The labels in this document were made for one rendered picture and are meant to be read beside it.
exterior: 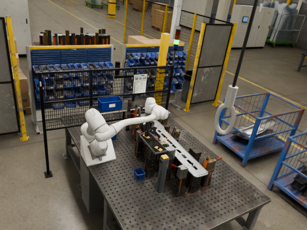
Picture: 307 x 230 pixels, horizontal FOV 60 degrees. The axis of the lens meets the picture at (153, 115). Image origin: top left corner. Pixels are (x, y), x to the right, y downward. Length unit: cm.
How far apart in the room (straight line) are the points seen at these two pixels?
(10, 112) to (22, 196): 148
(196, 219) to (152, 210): 42
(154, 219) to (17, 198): 197
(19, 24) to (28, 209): 655
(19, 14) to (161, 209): 766
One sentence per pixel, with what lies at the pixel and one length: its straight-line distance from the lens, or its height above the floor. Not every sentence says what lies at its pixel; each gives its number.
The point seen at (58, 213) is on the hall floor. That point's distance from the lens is 367.
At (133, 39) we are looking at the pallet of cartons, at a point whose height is 132.
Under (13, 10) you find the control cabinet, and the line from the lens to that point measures 923.
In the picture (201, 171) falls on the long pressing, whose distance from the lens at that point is 281.
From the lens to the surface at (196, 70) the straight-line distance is 603.
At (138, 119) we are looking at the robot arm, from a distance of 253.
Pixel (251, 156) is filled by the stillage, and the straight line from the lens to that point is 487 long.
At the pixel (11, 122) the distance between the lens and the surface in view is 492.
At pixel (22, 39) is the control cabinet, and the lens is 940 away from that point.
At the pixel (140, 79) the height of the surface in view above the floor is 137.
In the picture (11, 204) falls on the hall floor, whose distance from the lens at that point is 392.
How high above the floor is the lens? 269
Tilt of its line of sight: 27 degrees down
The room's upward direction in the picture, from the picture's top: 7 degrees clockwise
